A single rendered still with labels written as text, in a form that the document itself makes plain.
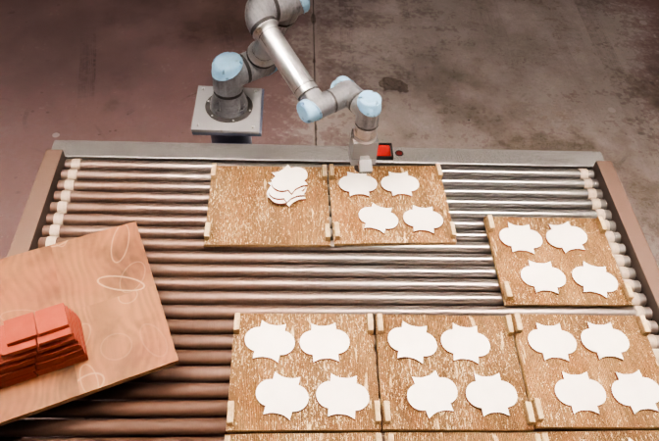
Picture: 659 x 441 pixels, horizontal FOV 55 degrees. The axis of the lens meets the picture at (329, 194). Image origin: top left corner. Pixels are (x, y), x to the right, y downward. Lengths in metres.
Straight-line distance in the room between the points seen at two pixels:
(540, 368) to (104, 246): 1.33
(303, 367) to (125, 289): 0.55
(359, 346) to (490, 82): 2.80
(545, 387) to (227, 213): 1.12
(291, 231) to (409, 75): 2.36
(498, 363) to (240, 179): 1.05
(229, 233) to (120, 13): 2.97
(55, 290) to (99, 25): 3.02
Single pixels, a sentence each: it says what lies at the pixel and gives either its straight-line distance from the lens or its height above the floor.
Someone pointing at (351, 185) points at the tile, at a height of 0.95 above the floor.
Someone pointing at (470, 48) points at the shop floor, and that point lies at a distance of 4.65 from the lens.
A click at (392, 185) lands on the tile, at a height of 0.95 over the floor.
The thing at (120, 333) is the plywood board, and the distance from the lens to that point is 1.84.
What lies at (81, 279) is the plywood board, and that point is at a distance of 1.97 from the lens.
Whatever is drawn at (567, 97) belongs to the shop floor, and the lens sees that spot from 4.47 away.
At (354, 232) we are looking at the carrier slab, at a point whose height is 0.94.
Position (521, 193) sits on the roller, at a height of 0.91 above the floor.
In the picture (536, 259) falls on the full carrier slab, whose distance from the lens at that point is 2.21.
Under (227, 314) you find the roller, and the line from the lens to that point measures 1.98.
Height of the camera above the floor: 2.61
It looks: 49 degrees down
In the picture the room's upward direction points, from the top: 5 degrees clockwise
